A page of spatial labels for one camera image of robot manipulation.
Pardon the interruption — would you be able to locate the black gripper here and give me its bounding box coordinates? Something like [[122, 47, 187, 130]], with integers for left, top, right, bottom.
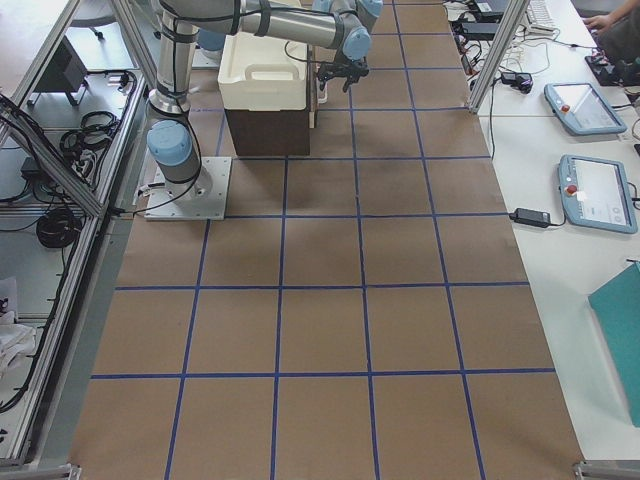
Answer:
[[317, 58, 369, 93]]

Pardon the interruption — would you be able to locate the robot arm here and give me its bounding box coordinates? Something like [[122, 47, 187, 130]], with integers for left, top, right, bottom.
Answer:
[[147, 1, 382, 200]]

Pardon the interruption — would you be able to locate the dark wooden cabinet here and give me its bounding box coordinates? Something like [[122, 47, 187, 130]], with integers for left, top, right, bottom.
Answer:
[[225, 109, 310, 157]]

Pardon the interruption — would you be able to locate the white plastic tray box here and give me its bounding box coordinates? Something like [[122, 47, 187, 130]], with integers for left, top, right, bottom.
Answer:
[[218, 32, 307, 111]]

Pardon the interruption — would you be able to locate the far teach pendant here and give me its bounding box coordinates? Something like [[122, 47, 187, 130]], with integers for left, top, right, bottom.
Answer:
[[543, 83, 627, 136]]

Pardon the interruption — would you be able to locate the teach pendant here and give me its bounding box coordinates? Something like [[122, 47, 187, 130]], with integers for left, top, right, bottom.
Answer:
[[557, 154, 638, 234], [543, 83, 627, 136]]

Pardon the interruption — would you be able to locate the black power adapter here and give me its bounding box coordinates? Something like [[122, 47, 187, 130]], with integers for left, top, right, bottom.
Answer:
[[509, 208, 551, 228]]

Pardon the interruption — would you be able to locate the near teach pendant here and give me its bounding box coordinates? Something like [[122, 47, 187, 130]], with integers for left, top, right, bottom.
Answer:
[[557, 154, 638, 234]]

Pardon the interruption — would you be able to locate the teal box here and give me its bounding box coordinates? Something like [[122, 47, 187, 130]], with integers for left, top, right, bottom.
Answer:
[[588, 262, 639, 427]]

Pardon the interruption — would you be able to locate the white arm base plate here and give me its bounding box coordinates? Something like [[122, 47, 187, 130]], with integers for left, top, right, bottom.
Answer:
[[143, 157, 232, 220]]

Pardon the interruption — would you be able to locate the aluminium frame post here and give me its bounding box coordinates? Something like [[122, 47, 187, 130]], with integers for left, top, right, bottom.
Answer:
[[468, 0, 529, 114]]

